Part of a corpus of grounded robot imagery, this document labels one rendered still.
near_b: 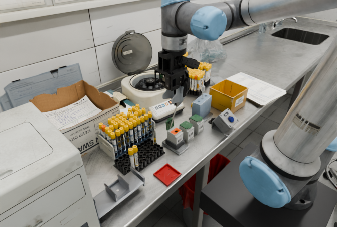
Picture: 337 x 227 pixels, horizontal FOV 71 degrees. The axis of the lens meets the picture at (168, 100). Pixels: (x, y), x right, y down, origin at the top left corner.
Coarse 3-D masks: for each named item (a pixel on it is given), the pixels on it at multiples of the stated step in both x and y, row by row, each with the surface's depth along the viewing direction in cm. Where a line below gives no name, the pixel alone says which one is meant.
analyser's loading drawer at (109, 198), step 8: (120, 176) 72; (128, 176) 76; (136, 176) 76; (104, 184) 70; (112, 184) 72; (120, 184) 73; (128, 184) 69; (136, 184) 73; (144, 184) 74; (104, 192) 71; (112, 192) 67; (120, 192) 71; (128, 192) 71; (96, 200) 69; (104, 200) 69; (112, 200) 69; (120, 200) 69; (96, 208) 66; (104, 208) 66
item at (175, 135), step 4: (172, 128) 91; (176, 128) 91; (168, 132) 89; (172, 132) 89; (176, 132) 89; (180, 132) 89; (168, 136) 90; (172, 136) 89; (176, 136) 88; (180, 136) 89; (172, 140) 90; (176, 140) 88; (180, 140) 90; (176, 144) 89
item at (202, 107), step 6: (204, 96) 106; (210, 96) 106; (198, 102) 102; (204, 102) 102; (210, 102) 108; (192, 108) 104; (198, 108) 101; (204, 108) 104; (210, 108) 110; (192, 114) 105; (198, 114) 103; (204, 114) 107; (210, 114) 110; (204, 120) 106
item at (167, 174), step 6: (162, 168) 83; (168, 168) 84; (174, 168) 83; (156, 174) 81; (162, 174) 81; (168, 174) 81; (174, 174) 81; (180, 174) 81; (162, 180) 78; (168, 180) 79; (174, 180) 79
